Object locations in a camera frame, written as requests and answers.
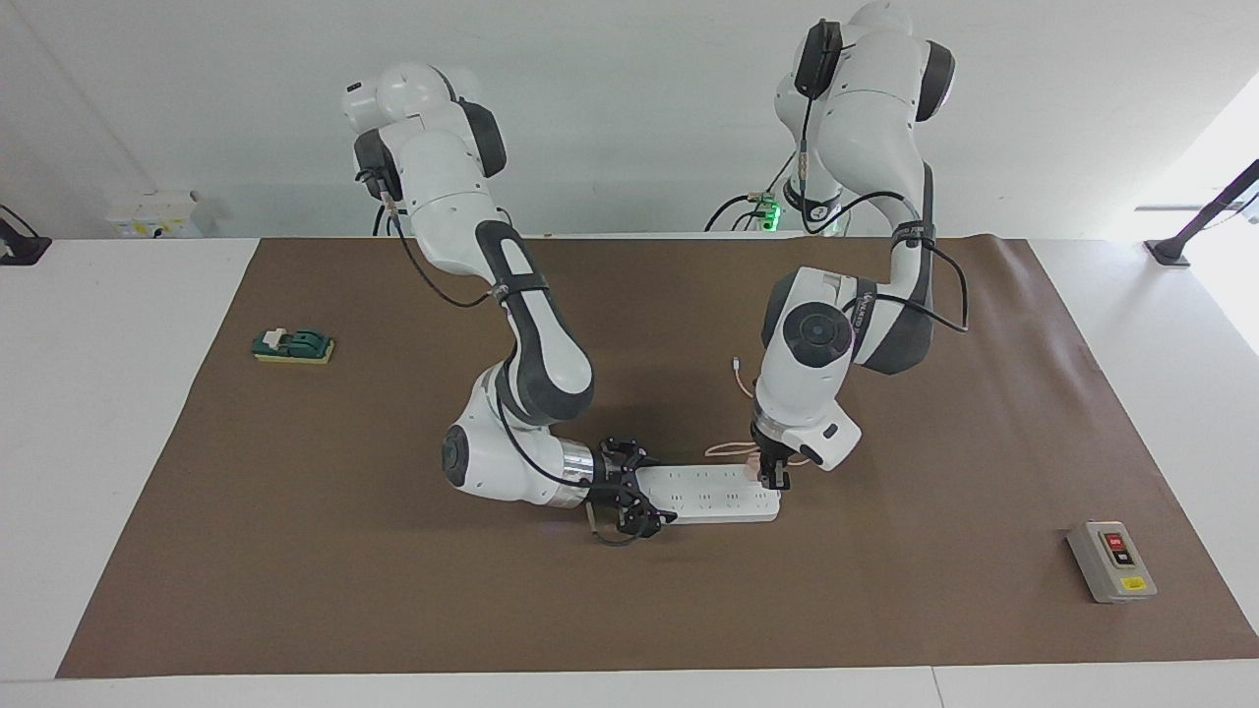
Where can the white box with yellow labels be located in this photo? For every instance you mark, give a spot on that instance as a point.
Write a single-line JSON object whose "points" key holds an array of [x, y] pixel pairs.
{"points": [[152, 216]]}

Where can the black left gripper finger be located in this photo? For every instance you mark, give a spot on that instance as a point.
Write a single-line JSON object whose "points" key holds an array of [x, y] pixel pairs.
{"points": [[784, 474], [767, 474]]}

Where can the brown table mat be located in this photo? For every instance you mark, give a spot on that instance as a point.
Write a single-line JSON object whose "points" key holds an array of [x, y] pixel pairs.
{"points": [[629, 610]]}

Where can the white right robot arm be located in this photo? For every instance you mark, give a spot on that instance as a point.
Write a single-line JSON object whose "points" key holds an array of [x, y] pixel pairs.
{"points": [[443, 187]]}

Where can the black clamp mount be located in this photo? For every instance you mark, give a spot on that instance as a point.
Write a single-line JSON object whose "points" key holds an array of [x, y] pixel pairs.
{"points": [[22, 246]]}

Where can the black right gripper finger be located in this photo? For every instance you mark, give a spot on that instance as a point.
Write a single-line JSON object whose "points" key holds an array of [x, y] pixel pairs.
{"points": [[657, 521], [634, 452]]}

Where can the white power strip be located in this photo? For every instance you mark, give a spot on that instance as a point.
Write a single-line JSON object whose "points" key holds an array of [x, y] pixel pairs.
{"points": [[718, 497]]}

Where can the black angled stand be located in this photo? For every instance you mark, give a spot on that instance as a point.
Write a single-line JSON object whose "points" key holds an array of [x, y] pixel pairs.
{"points": [[1205, 211]]}

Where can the pink charger adapter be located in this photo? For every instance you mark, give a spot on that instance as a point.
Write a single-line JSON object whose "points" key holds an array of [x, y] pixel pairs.
{"points": [[753, 470]]}

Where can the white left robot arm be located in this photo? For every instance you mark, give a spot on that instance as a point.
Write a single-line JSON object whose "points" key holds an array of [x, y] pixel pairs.
{"points": [[816, 334]]}

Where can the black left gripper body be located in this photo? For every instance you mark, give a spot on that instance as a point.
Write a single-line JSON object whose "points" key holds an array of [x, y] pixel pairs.
{"points": [[772, 444]]}

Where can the green knife switch block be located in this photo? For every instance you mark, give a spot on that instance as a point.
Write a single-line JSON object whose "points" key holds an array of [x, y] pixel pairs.
{"points": [[295, 344]]}

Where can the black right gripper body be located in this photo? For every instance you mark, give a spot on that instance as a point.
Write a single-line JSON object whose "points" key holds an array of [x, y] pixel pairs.
{"points": [[620, 487]]}

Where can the grey on-off switch box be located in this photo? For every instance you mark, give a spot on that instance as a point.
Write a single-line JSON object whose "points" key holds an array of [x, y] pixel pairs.
{"points": [[1111, 560]]}

